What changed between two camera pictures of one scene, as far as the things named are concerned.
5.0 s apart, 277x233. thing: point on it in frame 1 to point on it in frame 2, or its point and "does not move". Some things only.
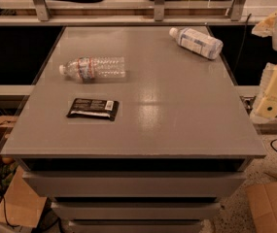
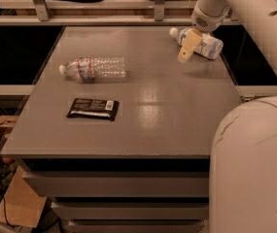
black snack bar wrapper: [86, 108] does not move
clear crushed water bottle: [87, 68] does not move
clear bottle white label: [198, 42] does not move
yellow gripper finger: [276, 88] to [201, 22]
